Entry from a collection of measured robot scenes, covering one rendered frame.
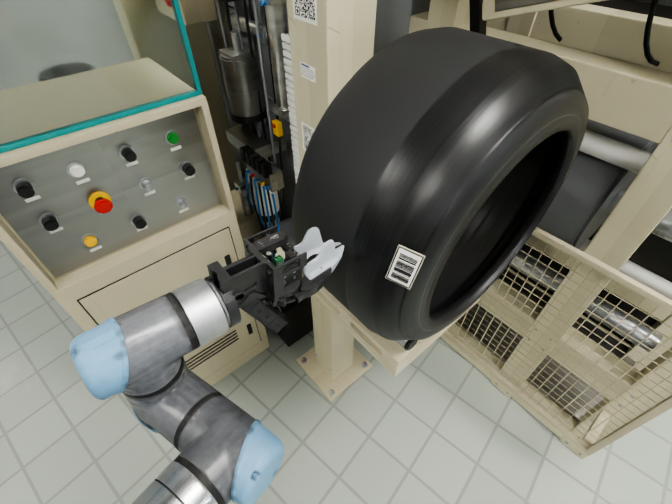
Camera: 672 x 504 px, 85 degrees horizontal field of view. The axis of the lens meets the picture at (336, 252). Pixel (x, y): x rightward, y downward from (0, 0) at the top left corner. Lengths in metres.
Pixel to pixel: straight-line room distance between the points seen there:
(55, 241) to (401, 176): 0.93
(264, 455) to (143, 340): 0.18
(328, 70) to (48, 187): 0.71
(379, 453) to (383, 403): 0.21
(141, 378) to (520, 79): 0.59
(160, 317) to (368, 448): 1.40
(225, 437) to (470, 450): 1.45
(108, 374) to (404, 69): 0.54
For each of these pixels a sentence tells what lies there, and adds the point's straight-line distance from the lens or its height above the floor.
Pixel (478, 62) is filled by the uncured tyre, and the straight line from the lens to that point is 0.61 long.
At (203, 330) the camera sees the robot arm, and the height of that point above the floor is 1.31.
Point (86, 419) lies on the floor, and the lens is 2.08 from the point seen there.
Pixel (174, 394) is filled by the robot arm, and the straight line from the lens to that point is 0.50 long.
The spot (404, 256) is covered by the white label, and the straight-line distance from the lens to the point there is 0.52.
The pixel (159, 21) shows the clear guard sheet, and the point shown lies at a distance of 1.03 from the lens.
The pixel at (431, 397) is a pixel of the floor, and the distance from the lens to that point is 1.86.
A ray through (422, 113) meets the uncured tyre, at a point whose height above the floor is 1.44.
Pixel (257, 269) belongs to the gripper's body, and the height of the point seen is 1.33.
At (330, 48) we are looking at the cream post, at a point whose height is 1.44.
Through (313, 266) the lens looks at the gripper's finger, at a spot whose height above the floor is 1.28.
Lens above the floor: 1.67
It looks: 46 degrees down
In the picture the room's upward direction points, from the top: straight up
